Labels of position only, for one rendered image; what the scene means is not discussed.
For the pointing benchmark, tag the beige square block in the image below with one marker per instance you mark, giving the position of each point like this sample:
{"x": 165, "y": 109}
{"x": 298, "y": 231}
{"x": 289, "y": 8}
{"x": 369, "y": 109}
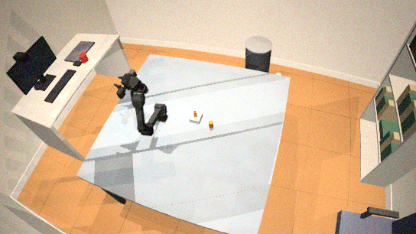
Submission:
{"x": 196, "y": 119}

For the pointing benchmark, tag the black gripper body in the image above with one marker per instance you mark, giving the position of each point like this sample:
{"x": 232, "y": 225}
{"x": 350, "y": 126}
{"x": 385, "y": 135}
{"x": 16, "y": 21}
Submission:
{"x": 121, "y": 91}

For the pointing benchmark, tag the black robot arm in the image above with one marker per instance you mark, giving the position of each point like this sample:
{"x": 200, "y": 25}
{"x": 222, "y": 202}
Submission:
{"x": 138, "y": 102}

